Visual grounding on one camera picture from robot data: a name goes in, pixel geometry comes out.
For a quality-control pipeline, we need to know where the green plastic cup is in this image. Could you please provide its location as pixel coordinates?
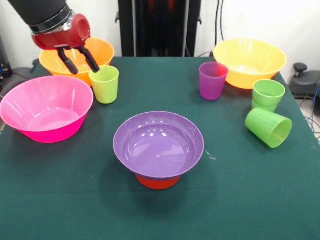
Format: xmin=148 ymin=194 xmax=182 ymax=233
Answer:
xmin=89 ymin=65 xmax=120 ymax=105
xmin=244 ymin=107 xmax=293 ymax=149
xmin=251 ymin=79 xmax=286 ymax=113

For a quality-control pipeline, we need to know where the purple plastic bowl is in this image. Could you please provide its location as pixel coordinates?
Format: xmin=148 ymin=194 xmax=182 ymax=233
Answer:
xmin=112 ymin=111 xmax=205 ymax=181

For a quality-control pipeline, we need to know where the black equipment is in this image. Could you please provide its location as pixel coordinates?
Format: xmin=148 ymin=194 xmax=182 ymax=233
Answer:
xmin=0 ymin=32 xmax=14 ymax=79

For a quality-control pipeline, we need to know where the grey round stand base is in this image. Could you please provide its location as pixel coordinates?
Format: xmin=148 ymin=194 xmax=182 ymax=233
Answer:
xmin=9 ymin=65 xmax=35 ymax=81

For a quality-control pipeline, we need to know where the dark green table cloth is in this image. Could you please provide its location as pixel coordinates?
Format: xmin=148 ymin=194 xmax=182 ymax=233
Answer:
xmin=0 ymin=56 xmax=320 ymax=240

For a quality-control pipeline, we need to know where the small red plastic bowl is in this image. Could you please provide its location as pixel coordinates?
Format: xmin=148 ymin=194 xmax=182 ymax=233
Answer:
xmin=135 ymin=174 xmax=181 ymax=190

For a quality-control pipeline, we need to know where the black knobbed stand base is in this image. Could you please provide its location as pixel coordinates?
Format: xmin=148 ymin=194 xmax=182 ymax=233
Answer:
xmin=289 ymin=62 xmax=320 ymax=100

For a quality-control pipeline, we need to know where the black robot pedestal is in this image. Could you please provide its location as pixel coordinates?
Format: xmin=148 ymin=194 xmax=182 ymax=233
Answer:
xmin=115 ymin=0 xmax=202 ymax=58

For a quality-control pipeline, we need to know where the large orange plastic bowl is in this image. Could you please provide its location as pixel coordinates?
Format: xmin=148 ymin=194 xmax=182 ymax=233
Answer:
xmin=213 ymin=38 xmax=288 ymax=90
xmin=39 ymin=37 xmax=116 ymax=87

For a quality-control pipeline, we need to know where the large pink plastic bowl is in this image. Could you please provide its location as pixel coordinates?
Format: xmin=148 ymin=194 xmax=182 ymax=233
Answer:
xmin=0 ymin=75 xmax=95 ymax=144

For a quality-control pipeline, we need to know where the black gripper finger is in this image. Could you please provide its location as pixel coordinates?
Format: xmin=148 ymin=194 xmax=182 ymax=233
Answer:
xmin=57 ymin=47 xmax=79 ymax=75
xmin=76 ymin=45 xmax=101 ymax=74

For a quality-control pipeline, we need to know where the purple plastic cup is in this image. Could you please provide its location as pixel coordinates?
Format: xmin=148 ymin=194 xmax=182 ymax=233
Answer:
xmin=199 ymin=61 xmax=229 ymax=101

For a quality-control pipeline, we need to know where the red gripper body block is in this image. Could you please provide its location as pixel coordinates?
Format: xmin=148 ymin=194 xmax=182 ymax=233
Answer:
xmin=31 ymin=13 xmax=92 ymax=51

